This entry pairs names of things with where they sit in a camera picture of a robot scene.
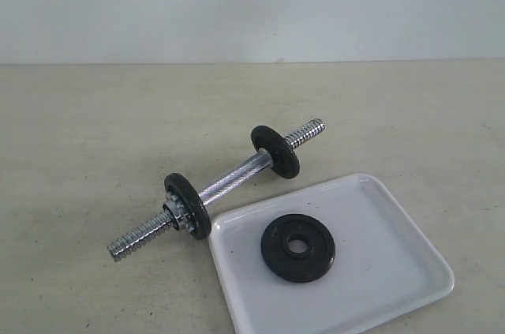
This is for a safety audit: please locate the white rectangular tray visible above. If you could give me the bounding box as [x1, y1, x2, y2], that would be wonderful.
[209, 174, 455, 333]

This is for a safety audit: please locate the black weight plate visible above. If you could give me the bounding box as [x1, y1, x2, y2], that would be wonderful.
[260, 214, 336, 283]
[164, 173, 211, 240]

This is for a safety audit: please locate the chrome threaded dumbbell bar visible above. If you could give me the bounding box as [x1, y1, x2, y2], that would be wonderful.
[107, 118, 325, 262]

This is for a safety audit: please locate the chrome star collar nut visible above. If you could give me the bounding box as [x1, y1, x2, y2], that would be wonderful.
[163, 192, 190, 231]

